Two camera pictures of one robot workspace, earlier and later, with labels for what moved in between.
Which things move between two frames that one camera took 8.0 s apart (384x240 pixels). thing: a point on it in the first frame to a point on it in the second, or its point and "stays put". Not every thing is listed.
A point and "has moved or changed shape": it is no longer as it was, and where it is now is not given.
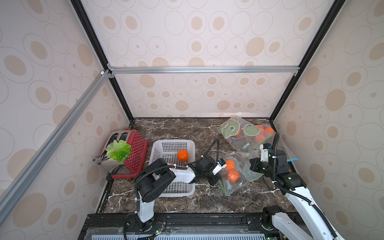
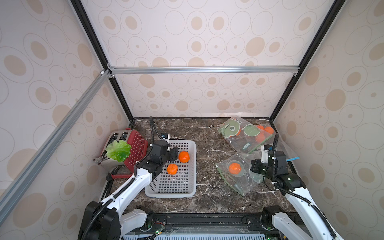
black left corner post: (99, 50) stays put
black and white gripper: (221, 165) to (166, 136)
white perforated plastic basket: (168, 149) stays put
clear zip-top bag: (237, 170) has moved or changed shape
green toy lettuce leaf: (119, 151) stays put
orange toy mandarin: (233, 175) to (234, 168)
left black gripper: (215, 180) to (174, 153)
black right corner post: (328, 21) stays put
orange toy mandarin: (230, 164) has moved or changed shape
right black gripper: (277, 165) stays put
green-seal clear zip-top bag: (244, 136) stays put
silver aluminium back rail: (112, 71) stays put
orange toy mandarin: (183, 155) stays put
